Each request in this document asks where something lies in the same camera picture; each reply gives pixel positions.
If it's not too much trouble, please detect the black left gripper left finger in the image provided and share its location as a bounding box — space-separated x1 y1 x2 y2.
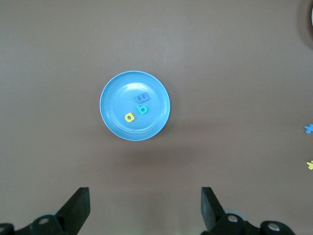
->
0 187 91 235

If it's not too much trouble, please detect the blue plate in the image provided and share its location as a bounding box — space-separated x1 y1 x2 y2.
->
99 70 171 142

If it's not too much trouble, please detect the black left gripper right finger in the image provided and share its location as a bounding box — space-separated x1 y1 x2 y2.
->
201 187 298 235

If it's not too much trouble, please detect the blue foam letter m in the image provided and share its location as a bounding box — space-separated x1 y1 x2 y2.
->
134 92 150 104

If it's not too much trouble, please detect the teal foam letter b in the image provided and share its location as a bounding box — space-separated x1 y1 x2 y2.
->
136 104 149 116

